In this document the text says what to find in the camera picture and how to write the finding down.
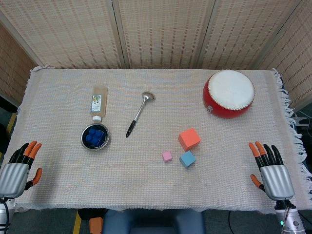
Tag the bamboo screen panel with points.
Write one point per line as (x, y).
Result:
(295, 73)
(68, 34)
(163, 34)
(12, 68)
(248, 34)

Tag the blue foam cube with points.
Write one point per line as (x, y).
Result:
(187, 159)

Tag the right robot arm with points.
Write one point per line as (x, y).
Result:
(292, 221)

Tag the small pink foam cube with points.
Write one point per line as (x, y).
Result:
(167, 156)

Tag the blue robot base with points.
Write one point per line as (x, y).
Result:
(153, 221)

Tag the red drum white skin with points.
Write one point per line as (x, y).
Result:
(230, 90)

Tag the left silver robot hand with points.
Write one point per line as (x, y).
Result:
(12, 178)

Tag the large orange foam cube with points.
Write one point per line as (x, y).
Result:
(189, 139)

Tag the orange box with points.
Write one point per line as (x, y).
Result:
(96, 225)

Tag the woven beige tablecloth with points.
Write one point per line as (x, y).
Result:
(146, 182)

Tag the blue toy brick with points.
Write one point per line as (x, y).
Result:
(94, 136)

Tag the brown pouch white cap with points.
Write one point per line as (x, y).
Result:
(99, 102)

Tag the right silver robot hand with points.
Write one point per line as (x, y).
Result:
(278, 181)

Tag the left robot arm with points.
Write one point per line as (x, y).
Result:
(3, 214)

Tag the steel bowl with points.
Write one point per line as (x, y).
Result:
(106, 139)

